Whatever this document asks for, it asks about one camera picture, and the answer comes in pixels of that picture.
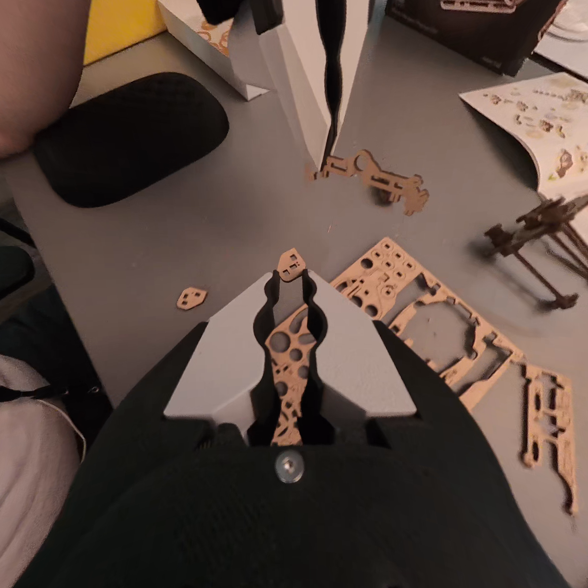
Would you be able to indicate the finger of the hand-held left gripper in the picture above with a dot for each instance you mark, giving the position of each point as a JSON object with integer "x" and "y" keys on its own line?
{"x": 298, "y": 69}
{"x": 353, "y": 41}

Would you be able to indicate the small pale wooden model part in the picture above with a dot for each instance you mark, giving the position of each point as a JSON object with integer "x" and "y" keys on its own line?
{"x": 290, "y": 264}
{"x": 192, "y": 298}

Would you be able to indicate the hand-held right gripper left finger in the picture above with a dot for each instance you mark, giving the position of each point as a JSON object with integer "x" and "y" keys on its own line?
{"x": 216, "y": 367}

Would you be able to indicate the long notched wooden model part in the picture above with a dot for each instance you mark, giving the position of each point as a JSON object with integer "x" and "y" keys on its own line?
{"x": 386, "y": 179}

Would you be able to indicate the yellow box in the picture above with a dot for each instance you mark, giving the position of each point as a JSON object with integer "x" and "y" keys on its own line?
{"x": 119, "y": 27}

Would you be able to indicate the large laser-cut wooden sheet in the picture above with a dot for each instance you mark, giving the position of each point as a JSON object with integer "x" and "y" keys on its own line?
{"x": 413, "y": 321}

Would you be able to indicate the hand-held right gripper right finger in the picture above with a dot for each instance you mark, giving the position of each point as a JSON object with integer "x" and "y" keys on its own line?
{"x": 363, "y": 363}

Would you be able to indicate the black quilted cushion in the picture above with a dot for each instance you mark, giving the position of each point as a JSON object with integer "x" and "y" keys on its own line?
{"x": 133, "y": 138}

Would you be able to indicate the narrow laser-cut wooden sheet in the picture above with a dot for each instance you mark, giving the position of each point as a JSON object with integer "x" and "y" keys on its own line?
{"x": 549, "y": 413}

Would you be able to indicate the white box of rubber bands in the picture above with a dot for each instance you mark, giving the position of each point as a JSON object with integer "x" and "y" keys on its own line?
{"x": 216, "y": 50}

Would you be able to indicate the person's left forearm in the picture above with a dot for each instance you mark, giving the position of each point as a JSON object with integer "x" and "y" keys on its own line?
{"x": 36, "y": 59}

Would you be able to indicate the dark model kit box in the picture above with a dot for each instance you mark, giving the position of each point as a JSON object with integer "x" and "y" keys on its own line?
{"x": 464, "y": 32}

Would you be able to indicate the instruction booklet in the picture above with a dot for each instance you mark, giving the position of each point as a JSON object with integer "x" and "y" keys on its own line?
{"x": 528, "y": 119}

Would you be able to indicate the person's pale clothing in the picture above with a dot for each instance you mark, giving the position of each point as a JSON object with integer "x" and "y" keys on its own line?
{"x": 32, "y": 459}

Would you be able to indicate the dark wooden model assembly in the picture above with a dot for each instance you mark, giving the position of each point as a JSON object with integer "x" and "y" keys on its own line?
{"x": 537, "y": 229}

